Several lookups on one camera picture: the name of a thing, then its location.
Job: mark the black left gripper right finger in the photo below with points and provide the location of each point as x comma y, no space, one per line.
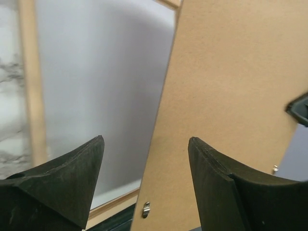
231,196

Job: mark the black table edge rail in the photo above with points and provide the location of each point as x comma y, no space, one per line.
119,222

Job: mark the brown frame backing board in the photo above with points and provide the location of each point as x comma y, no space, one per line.
234,66

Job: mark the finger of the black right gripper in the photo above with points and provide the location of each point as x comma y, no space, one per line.
298,109

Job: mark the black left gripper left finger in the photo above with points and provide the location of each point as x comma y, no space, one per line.
54,196

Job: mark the light wooden picture frame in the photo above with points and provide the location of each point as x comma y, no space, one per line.
33,96

